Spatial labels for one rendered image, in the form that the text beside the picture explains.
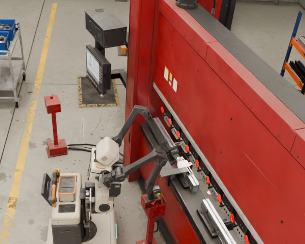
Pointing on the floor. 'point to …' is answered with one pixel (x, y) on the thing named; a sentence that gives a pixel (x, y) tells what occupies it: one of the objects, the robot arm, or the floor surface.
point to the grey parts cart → (7, 69)
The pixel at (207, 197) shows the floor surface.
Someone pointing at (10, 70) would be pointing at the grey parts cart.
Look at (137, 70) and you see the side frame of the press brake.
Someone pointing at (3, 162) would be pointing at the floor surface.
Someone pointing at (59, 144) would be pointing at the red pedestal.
